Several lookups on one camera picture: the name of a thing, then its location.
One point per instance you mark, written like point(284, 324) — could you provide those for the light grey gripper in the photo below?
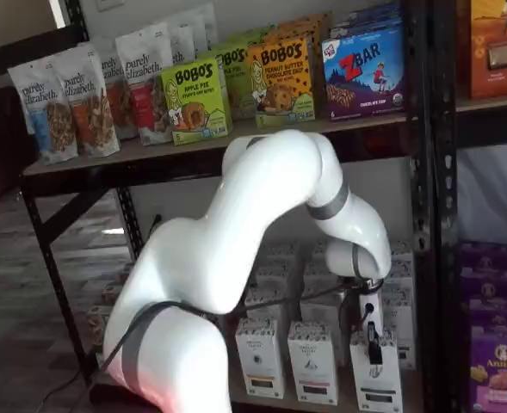
point(377, 316)

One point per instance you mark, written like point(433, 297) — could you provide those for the white box green strip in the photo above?
point(401, 251)
point(378, 387)
point(397, 327)
point(401, 279)

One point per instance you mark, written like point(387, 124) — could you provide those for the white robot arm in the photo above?
point(184, 266)

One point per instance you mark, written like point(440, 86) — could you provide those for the white box pink strip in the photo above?
point(313, 365)
point(322, 310)
point(319, 254)
point(317, 279)

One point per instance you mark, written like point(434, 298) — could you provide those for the white box yellow strip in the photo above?
point(259, 357)
point(274, 279)
point(270, 314)
point(283, 254)

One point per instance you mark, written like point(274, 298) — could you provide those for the purple Annie's snack box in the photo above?
point(485, 271)
point(500, 378)
point(498, 314)

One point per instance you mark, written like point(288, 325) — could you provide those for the black metal shelf rack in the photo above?
point(444, 172)
point(418, 129)

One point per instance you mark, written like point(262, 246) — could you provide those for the blue Z Bar box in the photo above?
point(365, 21)
point(365, 73)

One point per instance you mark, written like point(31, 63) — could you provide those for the yellow Bobo's peanut butter box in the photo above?
point(309, 30)
point(279, 86)

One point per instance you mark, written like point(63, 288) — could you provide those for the green Bobo's apple pie box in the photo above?
point(197, 103)
point(240, 81)

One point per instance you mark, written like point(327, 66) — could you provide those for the orange snack box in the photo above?
point(494, 43)

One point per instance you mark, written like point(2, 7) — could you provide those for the red label granola bag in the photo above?
point(150, 99)

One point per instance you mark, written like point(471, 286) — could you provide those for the white purely elizabeth granola bag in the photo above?
point(180, 38)
point(115, 99)
point(203, 26)

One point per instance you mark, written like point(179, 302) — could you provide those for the orange label granola bag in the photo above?
point(89, 112)

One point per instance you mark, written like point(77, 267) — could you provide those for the blue label granola bag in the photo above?
point(42, 120)

